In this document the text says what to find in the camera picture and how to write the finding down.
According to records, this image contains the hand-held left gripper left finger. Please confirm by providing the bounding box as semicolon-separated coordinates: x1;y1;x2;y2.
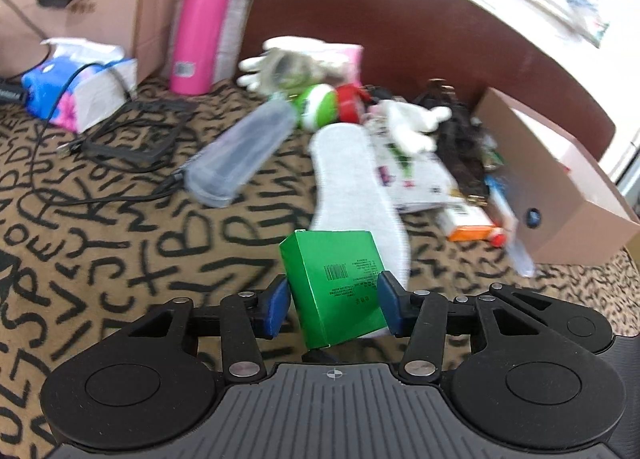
115;275;291;385

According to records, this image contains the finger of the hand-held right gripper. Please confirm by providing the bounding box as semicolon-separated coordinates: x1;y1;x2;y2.
490;283;556;327

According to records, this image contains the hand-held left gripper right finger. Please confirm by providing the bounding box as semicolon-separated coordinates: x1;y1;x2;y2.
377;270;526;385

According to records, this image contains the green cardboard box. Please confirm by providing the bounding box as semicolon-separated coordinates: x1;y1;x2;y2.
279;230;390;347

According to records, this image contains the orange and white box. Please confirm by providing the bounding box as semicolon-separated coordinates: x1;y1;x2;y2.
440;204;501;243

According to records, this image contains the slim clear toothbrush case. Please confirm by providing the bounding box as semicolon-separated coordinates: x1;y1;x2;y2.
484;176;536;279

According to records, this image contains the brown cardboard box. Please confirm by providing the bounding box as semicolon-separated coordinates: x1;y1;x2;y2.
472;87;640;266

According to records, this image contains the printed fabric pouch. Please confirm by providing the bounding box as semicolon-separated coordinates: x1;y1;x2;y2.
367;129;466;212

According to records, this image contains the white shoe insole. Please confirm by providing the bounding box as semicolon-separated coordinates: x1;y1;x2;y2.
308;123;412;285

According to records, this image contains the large clear plastic case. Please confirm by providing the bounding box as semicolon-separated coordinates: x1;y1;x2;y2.
184;100;296;207

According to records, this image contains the brown black patterned blanket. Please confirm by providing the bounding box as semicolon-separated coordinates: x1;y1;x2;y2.
0;76;640;459

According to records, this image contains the dark leather belt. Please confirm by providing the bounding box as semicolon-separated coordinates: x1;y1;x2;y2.
412;80;490;200

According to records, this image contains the white plush toy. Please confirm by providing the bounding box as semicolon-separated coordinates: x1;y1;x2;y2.
380;100;453;154

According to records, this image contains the red round object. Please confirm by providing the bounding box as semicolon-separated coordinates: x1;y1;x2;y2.
336;84;364;124

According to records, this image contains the clear glass jar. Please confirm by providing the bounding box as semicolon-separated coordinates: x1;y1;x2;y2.
265;53;313;90

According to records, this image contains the white work glove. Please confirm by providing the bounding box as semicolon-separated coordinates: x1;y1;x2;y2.
237;37;348;90

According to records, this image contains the pink packet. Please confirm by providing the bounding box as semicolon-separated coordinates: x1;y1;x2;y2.
330;44;364;90

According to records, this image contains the dark brown wooden headboard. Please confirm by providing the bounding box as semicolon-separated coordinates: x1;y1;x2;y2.
240;0;617;160

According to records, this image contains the pink thermos bottle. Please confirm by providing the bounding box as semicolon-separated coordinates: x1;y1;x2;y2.
170;0;236;96

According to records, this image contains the blue tissue packet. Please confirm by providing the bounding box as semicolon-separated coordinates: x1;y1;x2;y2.
21;38;138;134

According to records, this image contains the black charger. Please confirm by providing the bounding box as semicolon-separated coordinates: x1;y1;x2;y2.
0;79;27;106

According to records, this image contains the black rectangular frame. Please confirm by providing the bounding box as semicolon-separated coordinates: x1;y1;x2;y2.
82;99;197;173

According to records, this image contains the black cable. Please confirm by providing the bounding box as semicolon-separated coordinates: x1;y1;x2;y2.
27;61;193;202

